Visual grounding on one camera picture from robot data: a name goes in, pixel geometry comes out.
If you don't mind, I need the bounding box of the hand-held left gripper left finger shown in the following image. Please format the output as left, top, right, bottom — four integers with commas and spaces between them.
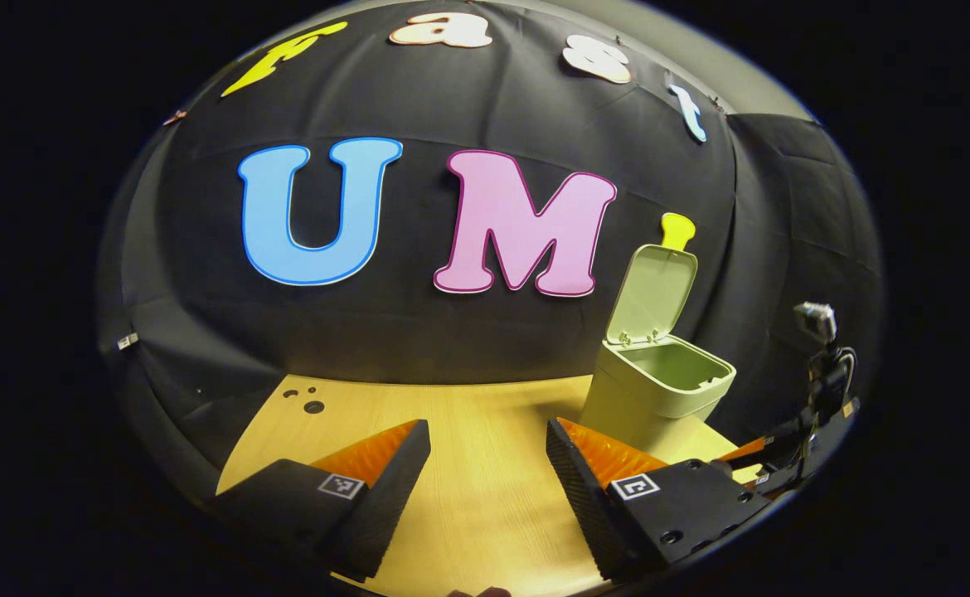
216, 419, 432, 583

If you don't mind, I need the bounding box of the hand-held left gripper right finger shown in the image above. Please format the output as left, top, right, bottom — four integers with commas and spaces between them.
546, 417, 772, 581

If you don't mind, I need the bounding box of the pale green garbage bin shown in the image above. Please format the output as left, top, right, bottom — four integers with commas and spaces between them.
580, 244, 737, 453

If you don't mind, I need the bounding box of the wooden desktop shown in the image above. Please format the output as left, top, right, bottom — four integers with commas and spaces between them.
216, 373, 764, 597

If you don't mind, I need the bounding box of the black backdrop cloth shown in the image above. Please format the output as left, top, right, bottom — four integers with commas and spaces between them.
95, 0, 884, 515

